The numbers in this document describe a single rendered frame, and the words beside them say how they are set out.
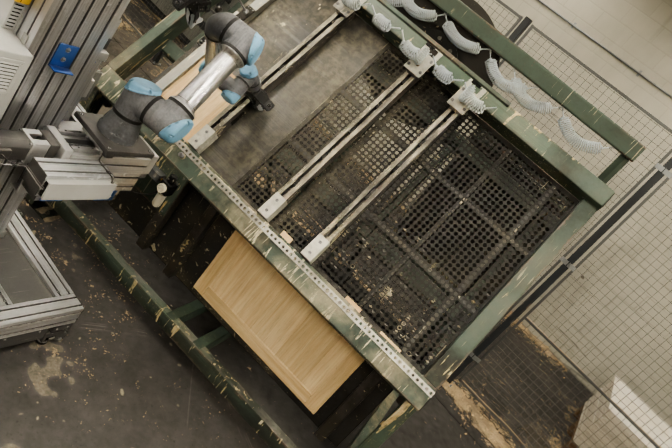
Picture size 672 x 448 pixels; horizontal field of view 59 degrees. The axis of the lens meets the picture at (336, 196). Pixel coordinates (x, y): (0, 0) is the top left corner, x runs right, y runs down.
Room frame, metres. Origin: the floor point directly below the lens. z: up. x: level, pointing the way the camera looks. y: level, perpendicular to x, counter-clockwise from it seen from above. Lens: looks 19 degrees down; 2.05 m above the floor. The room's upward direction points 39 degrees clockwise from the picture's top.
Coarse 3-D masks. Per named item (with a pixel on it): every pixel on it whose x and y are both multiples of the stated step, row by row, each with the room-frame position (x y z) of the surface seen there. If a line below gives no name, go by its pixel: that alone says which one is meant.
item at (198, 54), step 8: (256, 0) 3.09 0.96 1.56; (264, 0) 3.10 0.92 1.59; (272, 0) 3.14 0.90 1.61; (256, 8) 3.07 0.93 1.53; (264, 8) 3.12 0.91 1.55; (200, 48) 2.89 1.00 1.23; (192, 56) 2.86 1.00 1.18; (200, 56) 2.87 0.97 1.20; (184, 64) 2.83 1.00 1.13; (192, 64) 2.84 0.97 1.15; (176, 72) 2.80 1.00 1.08; (184, 72) 2.82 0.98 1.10; (160, 80) 2.76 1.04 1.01; (168, 80) 2.77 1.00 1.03; (176, 80) 2.80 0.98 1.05
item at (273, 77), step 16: (336, 16) 3.09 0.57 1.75; (352, 16) 3.16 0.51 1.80; (320, 32) 3.04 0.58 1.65; (336, 32) 3.11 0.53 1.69; (304, 48) 3.00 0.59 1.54; (288, 64) 2.90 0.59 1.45; (272, 80) 2.83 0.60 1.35; (224, 112) 2.70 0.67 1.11; (240, 112) 2.74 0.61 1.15; (208, 128) 2.64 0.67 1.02; (224, 128) 2.70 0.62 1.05; (192, 144) 2.58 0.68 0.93; (208, 144) 2.65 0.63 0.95
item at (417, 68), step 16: (432, 48) 2.88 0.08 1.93; (416, 64) 2.92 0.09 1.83; (432, 64) 2.99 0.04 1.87; (400, 80) 2.96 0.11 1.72; (416, 80) 3.02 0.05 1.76; (384, 96) 2.90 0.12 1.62; (400, 96) 2.97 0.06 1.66; (368, 112) 2.84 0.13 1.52; (384, 112) 2.92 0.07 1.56; (352, 128) 2.78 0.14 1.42; (336, 144) 2.75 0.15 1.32; (320, 160) 2.70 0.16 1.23; (304, 176) 2.64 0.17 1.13; (288, 192) 2.55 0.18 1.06; (272, 208) 2.49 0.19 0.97
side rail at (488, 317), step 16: (576, 208) 2.79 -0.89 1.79; (592, 208) 2.80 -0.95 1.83; (560, 224) 2.74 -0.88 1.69; (576, 224) 2.75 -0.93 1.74; (544, 240) 2.73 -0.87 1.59; (560, 240) 2.69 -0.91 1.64; (544, 256) 2.64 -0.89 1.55; (528, 272) 2.58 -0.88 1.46; (512, 288) 2.53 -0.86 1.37; (496, 304) 2.48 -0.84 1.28; (512, 304) 2.49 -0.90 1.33; (480, 320) 2.43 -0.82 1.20; (496, 320) 2.44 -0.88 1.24; (464, 336) 2.38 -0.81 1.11; (480, 336) 2.39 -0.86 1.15; (448, 352) 2.33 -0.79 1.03; (464, 352) 2.34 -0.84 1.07; (432, 368) 2.28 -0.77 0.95; (448, 368) 2.30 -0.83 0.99; (432, 384) 2.25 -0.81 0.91
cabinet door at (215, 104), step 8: (192, 72) 2.84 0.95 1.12; (184, 80) 2.81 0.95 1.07; (168, 88) 2.77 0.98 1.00; (176, 88) 2.78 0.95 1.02; (168, 96) 2.75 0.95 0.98; (216, 96) 2.80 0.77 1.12; (208, 104) 2.77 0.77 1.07; (216, 104) 2.77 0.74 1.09; (224, 104) 2.78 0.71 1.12; (200, 112) 2.74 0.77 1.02; (208, 112) 2.74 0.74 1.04; (216, 112) 2.75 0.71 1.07; (200, 120) 2.71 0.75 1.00; (208, 120) 2.72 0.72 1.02; (192, 128) 2.68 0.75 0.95; (200, 128) 2.69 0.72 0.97; (192, 136) 2.66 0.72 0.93
